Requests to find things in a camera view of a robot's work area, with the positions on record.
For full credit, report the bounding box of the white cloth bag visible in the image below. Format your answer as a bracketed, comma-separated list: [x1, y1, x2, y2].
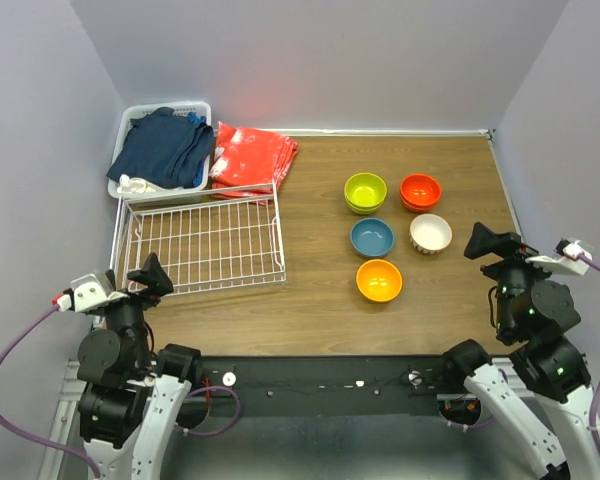
[117, 174, 161, 195]

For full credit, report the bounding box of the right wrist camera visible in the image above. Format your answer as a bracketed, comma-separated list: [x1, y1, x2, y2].
[525, 238, 594, 276]

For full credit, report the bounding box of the white plastic basket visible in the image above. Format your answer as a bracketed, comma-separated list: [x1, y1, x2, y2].
[106, 101, 215, 199]

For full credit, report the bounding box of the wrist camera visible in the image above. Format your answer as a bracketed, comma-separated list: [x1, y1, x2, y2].
[52, 270, 128, 314]
[525, 238, 594, 276]

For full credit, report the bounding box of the lime green bowl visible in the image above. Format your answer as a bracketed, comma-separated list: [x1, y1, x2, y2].
[344, 172, 388, 209]
[346, 201, 383, 215]

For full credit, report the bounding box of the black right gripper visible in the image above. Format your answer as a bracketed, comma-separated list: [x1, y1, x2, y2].
[464, 218, 568, 335]

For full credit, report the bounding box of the aluminium frame rail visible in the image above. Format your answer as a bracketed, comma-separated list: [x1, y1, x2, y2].
[54, 356, 550, 479]

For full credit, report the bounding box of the white blue patterned bowl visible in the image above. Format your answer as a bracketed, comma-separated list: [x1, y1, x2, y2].
[409, 214, 453, 255]

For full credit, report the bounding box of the red white tie-dye towel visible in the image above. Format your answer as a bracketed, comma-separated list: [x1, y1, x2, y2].
[209, 122, 299, 204]

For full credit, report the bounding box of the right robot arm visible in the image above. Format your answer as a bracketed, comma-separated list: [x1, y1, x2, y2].
[439, 222, 600, 479]

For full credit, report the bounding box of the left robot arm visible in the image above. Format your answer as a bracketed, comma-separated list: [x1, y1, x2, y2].
[71, 253, 202, 479]

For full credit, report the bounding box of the dark blue denim cloth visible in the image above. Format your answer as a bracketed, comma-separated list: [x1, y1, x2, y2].
[106, 106, 214, 189]

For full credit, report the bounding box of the yellow orange bowl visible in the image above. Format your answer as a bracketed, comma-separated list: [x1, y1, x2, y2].
[355, 259, 403, 303]

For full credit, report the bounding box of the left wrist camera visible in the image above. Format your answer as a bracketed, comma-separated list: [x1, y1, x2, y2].
[52, 270, 128, 314]

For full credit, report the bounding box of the orange bowl front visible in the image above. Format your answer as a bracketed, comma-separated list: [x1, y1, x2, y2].
[402, 201, 435, 214]

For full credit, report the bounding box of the white wire dish rack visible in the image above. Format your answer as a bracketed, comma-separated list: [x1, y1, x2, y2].
[110, 183, 286, 295]

